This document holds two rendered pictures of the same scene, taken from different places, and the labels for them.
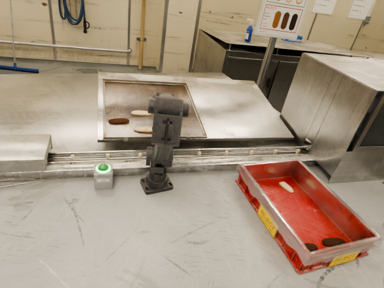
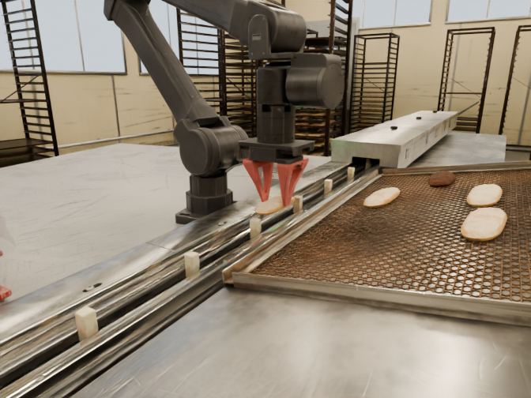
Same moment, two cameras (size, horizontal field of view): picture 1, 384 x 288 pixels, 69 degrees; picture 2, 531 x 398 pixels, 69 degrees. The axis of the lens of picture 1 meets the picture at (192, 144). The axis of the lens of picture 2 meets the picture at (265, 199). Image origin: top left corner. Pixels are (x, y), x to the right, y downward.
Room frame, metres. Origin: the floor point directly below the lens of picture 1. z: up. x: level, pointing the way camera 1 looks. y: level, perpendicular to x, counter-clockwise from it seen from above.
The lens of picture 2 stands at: (1.49, -0.23, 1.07)
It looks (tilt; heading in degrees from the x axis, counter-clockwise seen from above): 17 degrees down; 142
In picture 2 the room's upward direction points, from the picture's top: straight up
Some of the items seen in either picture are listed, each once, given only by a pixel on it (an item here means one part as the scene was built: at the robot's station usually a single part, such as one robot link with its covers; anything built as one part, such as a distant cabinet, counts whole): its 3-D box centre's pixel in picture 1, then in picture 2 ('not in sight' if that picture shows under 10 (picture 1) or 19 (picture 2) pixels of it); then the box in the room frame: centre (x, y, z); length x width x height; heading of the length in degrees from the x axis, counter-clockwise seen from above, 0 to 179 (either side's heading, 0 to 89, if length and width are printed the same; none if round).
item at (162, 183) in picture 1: (157, 178); (209, 195); (0.88, 0.11, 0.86); 0.12 x 0.09 x 0.08; 122
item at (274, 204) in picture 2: not in sight; (275, 202); (1.04, 0.14, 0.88); 0.10 x 0.04 x 0.01; 110
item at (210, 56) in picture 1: (271, 78); not in sight; (3.72, -0.89, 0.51); 1.93 x 1.05 x 1.02; 110
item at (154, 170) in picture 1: (158, 159); (217, 155); (0.90, 0.12, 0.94); 0.09 x 0.05 x 0.10; 10
